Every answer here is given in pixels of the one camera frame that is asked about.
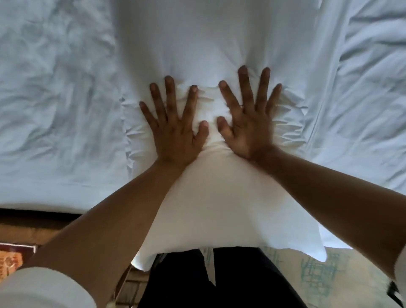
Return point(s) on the person's left hand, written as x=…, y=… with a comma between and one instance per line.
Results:
x=173, y=139

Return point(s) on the person's right hand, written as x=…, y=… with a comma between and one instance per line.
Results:
x=249, y=130

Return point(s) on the person's right little finger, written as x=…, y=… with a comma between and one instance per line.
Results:
x=274, y=96

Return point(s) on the person's left thumb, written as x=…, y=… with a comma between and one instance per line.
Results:
x=201, y=133

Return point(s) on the person's left middle finger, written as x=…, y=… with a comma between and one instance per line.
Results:
x=171, y=96

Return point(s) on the person's left little finger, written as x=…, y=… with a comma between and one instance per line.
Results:
x=148, y=112

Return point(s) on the person's right middle finger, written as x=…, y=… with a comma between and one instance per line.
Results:
x=245, y=87

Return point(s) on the person's right thumb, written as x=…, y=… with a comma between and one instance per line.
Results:
x=225, y=128

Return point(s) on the white pillowcase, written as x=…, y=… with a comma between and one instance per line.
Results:
x=215, y=44

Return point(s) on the white pillow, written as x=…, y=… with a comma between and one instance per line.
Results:
x=228, y=203

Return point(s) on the person's right forearm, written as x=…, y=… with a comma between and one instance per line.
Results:
x=333, y=196

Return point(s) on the person's left forearm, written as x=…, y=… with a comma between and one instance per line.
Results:
x=114, y=219

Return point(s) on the white bed sheet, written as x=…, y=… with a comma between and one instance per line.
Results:
x=54, y=101

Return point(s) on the white pillow tag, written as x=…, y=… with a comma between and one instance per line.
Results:
x=209, y=265

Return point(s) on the black trousers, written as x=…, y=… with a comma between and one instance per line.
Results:
x=241, y=282

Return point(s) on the teal patterned mattress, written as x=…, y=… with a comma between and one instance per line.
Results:
x=330, y=279

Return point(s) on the red patterned rug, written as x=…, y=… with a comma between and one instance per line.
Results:
x=14, y=258

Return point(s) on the white left sleeve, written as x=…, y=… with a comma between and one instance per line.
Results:
x=41, y=290

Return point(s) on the black object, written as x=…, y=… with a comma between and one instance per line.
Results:
x=394, y=293

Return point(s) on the brown wooden bed frame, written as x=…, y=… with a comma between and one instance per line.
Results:
x=28, y=225

